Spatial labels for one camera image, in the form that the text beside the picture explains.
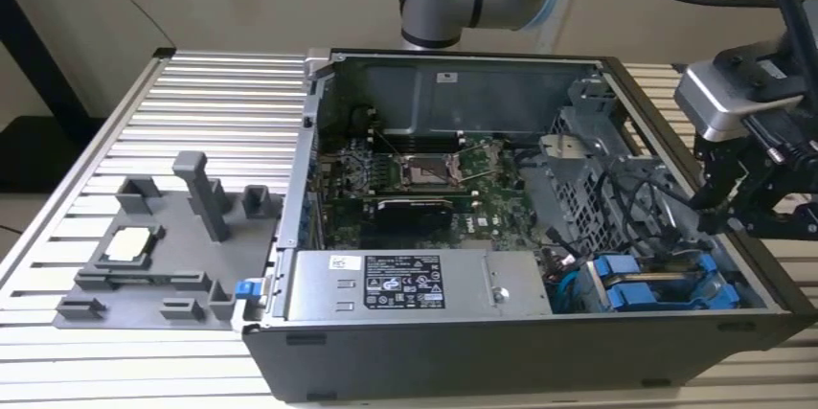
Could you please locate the black desk frame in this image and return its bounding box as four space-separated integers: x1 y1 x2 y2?
0 0 109 194

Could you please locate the grey metal drive cage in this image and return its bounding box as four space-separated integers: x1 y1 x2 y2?
530 104 698 257

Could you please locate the blue disk carrier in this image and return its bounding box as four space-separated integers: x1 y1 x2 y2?
606 282 742 312

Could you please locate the blue data wire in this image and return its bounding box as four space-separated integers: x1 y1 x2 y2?
554 268 582 312

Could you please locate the grey metal bracket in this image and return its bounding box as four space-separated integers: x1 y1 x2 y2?
536 133 608 164

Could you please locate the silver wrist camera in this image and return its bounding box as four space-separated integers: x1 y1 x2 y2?
674 42 810 142

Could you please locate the green motherboard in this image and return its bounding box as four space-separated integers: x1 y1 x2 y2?
316 135 544 252

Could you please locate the silver CPU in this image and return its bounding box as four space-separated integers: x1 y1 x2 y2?
104 226 159 261

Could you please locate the black graphics card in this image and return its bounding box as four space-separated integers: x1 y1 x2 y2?
360 195 471 250

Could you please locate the black disk wire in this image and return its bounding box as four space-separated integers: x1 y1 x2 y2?
606 173 679 242
599 157 702 212

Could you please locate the grey parts rack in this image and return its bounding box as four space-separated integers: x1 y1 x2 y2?
53 149 287 331

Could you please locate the silver power supply unit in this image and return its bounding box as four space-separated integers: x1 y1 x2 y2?
284 249 552 323

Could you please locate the blue case latch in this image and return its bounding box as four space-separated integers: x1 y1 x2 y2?
233 279 263 303

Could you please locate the black PC case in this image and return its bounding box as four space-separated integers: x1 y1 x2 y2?
240 47 818 403

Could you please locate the CPU socket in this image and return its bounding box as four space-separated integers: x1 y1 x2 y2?
388 152 471 188

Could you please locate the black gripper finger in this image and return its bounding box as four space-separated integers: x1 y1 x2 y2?
697 197 818 240
688 139 747 213

